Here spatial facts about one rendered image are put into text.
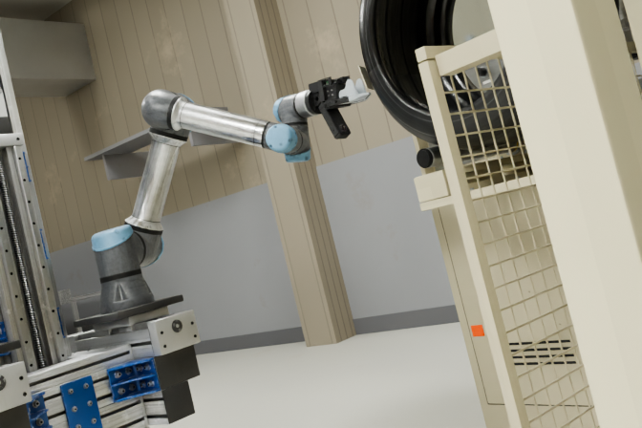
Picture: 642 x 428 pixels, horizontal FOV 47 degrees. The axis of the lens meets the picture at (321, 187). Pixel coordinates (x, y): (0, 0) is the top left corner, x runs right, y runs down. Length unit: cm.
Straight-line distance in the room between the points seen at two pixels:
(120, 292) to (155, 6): 506
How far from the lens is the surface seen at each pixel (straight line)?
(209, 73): 644
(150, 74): 704
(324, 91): 201
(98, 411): 205
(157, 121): 213
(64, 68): 756
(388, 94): 173
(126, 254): 216
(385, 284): 543
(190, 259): 682
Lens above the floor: 79
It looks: 4 degrees up
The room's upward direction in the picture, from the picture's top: 14 degrees counter-clockwise
